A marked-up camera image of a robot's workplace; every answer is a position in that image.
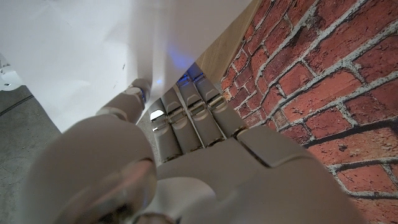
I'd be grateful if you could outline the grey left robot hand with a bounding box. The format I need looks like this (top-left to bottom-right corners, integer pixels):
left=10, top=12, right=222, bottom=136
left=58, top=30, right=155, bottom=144
left=17, top=61, right=370, bottom=224

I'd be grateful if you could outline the white paper sheet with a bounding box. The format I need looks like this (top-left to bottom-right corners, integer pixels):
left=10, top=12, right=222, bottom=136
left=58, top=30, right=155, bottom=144
left=0, top=0, right=254, bottom=134

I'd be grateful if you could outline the red brick printed backdrop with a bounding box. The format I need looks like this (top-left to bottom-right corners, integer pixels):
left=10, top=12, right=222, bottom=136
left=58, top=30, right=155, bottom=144
left=219, top=0, right=398, bottom=224

